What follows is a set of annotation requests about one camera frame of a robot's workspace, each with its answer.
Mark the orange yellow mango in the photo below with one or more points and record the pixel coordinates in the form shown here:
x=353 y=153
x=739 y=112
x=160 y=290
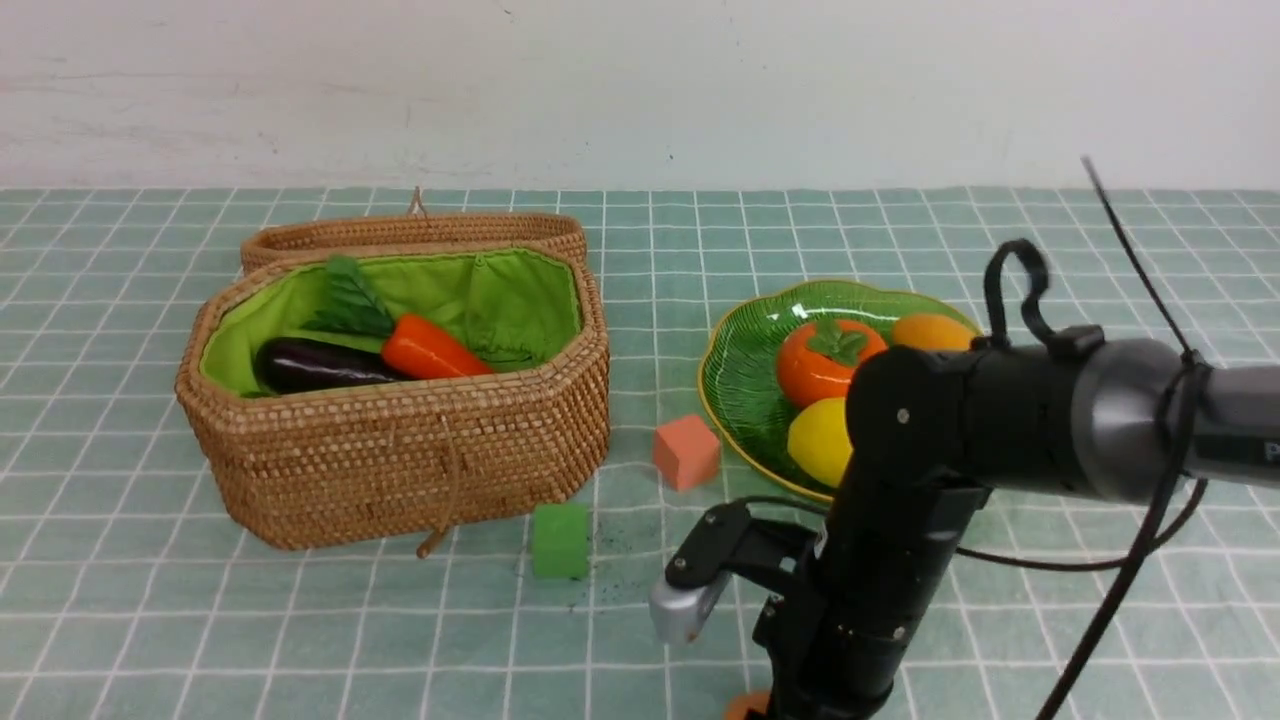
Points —
x=932 y=332

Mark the woven wicker basket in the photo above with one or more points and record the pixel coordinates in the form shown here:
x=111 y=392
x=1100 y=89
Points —
x=355 y=464

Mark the green glass plate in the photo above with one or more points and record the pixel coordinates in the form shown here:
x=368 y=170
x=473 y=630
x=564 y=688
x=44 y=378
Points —
x=736 y=379

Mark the yellow lemon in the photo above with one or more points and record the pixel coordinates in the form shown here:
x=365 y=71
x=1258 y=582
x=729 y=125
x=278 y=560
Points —
x=818 y=441

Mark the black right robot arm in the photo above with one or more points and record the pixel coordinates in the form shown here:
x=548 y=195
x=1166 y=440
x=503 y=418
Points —
x=933 y=434

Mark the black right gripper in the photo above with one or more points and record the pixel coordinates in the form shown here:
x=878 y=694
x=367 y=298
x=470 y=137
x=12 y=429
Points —
x=837 y=636

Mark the orange carrot with leaves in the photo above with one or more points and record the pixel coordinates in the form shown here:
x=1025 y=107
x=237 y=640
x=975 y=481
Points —
x=409 y=343

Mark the tan potato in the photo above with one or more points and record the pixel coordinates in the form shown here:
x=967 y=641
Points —
x=748 y=706

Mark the salmon pink foam cube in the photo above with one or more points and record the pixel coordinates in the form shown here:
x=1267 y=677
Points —
x=686 y=452

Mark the green foam cube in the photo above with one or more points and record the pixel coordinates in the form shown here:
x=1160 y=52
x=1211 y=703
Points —
x=560 y=541

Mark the orange persimmon with green top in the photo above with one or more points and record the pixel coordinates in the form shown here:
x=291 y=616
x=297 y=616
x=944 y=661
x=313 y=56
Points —
x=819 y=359

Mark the wicker basket lid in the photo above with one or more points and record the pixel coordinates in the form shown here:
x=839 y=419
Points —
x=419 y=226

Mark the dark purple eggplant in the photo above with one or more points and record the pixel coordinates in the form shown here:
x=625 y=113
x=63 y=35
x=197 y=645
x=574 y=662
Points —
x=291 y=365

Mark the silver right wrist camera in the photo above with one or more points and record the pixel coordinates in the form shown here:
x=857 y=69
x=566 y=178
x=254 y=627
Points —
x=728 y=541

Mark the green checkered tablecloth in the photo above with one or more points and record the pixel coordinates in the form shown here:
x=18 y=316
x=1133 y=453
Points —
x=129 y=594

